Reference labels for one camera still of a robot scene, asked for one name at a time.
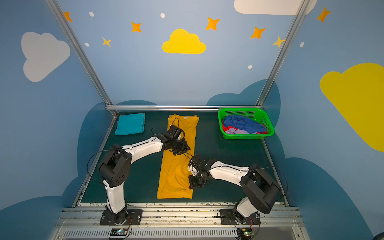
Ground yellow printed t-shirt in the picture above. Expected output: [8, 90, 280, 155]
[157, 115, 200, 199]

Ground green plastic laundry basket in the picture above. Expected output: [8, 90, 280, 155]
[218, 108, 275, 140]

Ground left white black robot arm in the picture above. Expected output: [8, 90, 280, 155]
[98, 124, 190, 226]

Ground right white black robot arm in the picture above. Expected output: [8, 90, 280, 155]
[188, 155, 284, 225]

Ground folded teal t-shirt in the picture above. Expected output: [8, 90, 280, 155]
[115, 113, 145, 136]

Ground red t-shirt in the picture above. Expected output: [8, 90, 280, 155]
[222, 121, 268, 135]

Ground lavender t-shirt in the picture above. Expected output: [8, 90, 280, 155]
[225, 128, 249, 135]

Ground right green circuit board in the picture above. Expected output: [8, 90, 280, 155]
[236, 228, 255, 240]

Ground green circuit board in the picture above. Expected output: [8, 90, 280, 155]
[109, 229, 129, 240]
[236, 228, 255, 240]

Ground blue t-shirt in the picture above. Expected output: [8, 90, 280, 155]
[222, 115, 267, 133]

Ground left green circuit board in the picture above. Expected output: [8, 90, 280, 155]
[109, 229, 129, 240]

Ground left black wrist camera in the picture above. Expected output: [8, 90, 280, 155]
[167, 125, 184, 140]

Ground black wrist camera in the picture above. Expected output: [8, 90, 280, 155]
[188, 155, 207, 174]
[167, 125, 184, 140]

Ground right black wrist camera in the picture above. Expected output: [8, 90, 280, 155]
[188, 155, 207, 174]

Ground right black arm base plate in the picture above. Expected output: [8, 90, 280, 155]
[218, 209, 261, 225]

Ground horizontal aluminium frame bar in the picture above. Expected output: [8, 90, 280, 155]
[106, 105, 263, 112]

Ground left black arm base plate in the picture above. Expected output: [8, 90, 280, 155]
[100, 209, 143, 226]

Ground right side table rail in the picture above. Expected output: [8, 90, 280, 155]
[262, 139, 290, 207]

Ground aluminium mounting rail base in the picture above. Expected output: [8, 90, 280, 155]
[50, 202, 309, 240]

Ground right aluminium frame post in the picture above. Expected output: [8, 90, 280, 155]
[255, 0, 311, 108]

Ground aluminium frame post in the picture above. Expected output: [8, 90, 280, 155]
[255, 0, 311, 108]
[45, 0, 113, 107]

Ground left aluminium frame post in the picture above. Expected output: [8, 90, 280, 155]
[45, 0, 113, 107]

